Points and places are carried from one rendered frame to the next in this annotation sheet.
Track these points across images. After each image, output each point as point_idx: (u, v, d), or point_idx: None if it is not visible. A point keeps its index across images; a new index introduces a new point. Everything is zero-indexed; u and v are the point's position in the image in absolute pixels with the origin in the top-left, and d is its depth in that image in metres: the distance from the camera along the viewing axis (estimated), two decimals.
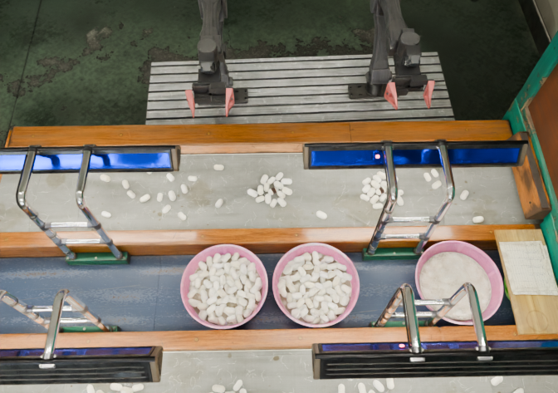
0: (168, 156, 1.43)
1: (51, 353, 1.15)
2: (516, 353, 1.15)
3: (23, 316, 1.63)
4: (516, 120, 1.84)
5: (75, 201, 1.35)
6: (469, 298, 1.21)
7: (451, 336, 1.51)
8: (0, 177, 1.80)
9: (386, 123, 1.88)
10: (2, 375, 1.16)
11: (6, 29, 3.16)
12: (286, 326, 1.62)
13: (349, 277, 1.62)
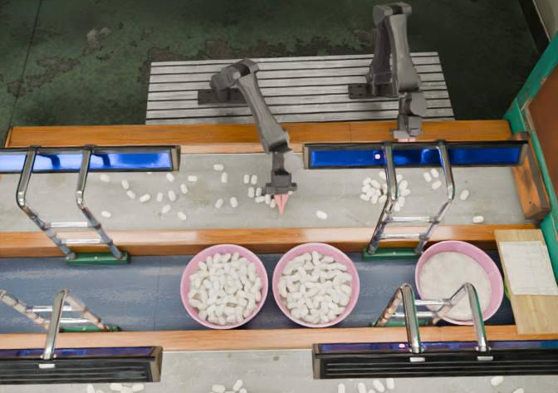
0: (168, 156, 1.43)
1: (51, 353, 1.15)
2: (516, 353, 1.15)
3: (23, 316, 1.63)
4: (516, 120, 1.84)
5: (75, 201, 1.35)
6: (469, 298, 1.21)
7: (451, 336, 1.51)
8: (0, 177, 1.80)
9: (386, 123, 1.88)
10: (2, 375, 1.16)
11: (6, 29, 3.16)
12: (286, 326, 1.62)
13: (349, 277, 1.62)
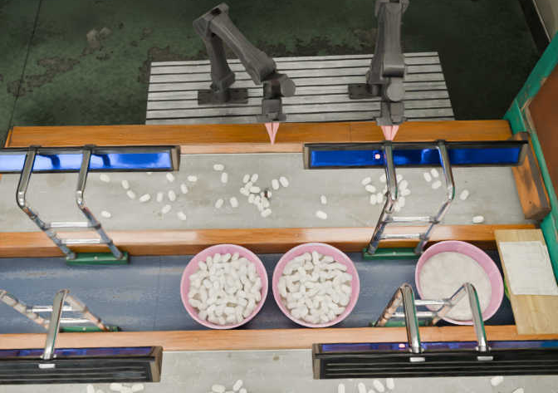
0: (168, 156, 1.43)
1: (51, 353, 1.15)
2: (516, 353, 1.15)
3: (23, 316, 1.63)
4: (516, 120, 1.84)
5: (75, 201, 1.35)
6: (469, 298, 1.21)
7: (451, 336, 1.51)
8: (0, 177, 1.80)
9: None
10: (2, 375, 1.16)
11: (6, 29, 3.16)
12: (286, 326, 1.62)
13: (349, 277, 1.62)
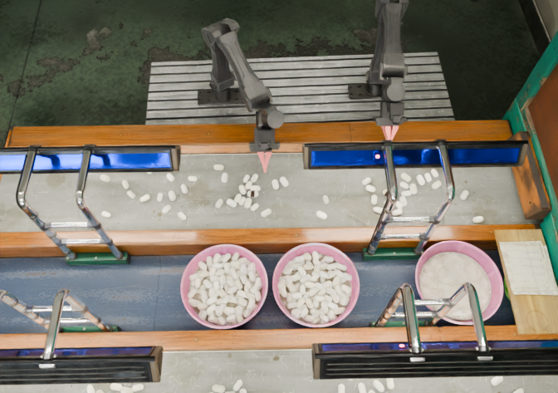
0: (168, 156, 1.43)
1: (51, 353, 1.15)
2: (516, 353, 1.15)
3: (23, 316, 1.63)
4: (516, 120, 1.84)
5: (75, 201, 1.35)
6: (469, 298, 1.21)
7: (451, 336, 1.51)
8: (0, 177, 1.80)
9: None
10: (2, 375, 1.16)
11: (6, 29, 3.16)
12: (286, 326, 1.62)
13: (349, 277, 1.62)
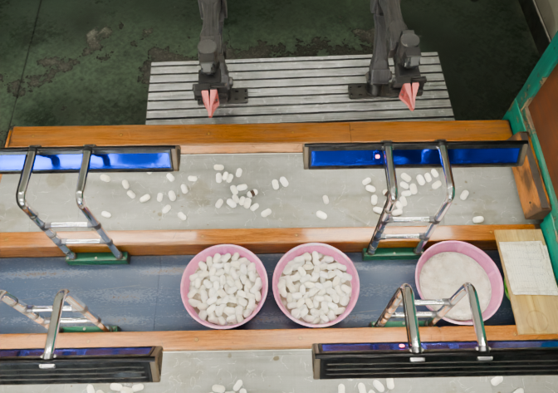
0: (168, 156, 1.43)
1: (51, 353, 1.15)
2: (516, 353, 1.15)
3: (23, 316, 1.63)
4: (516, 120, 1.84)
5: (75, 201, 1.35)
6: (469, 298, 1.21)
7: (451, 336, 1.51)
8: (0, 177, 1.80)
9: (386, 123, 1.88)
10: (2, 375, 1.16)
11: (6, 29, 3.16)
12: (286, 326, 1.62)
13: (349, 277, 1.62)
